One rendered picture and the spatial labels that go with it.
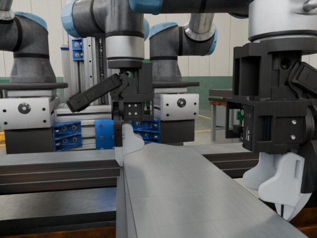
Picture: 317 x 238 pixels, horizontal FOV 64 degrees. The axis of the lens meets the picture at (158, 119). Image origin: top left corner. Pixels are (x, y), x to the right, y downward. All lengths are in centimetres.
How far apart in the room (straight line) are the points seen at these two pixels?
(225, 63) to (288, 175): 1178
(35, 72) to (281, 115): 82
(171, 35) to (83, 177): 66
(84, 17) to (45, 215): 53
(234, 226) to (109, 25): 39
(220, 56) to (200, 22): 1101
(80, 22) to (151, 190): 36
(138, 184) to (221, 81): 1157
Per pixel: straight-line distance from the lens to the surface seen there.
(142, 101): 48
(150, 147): 65
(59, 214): 79
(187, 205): 37
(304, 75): 31
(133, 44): 49
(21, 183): 61
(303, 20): 30
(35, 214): 82
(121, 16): 49
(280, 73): 31
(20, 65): 98
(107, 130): 96
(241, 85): 30
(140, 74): 50
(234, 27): 1249
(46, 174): 59
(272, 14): 30
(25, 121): 84
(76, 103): 51
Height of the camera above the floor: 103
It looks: 8 degrees down
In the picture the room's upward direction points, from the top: 1 degrees counter-clockwise
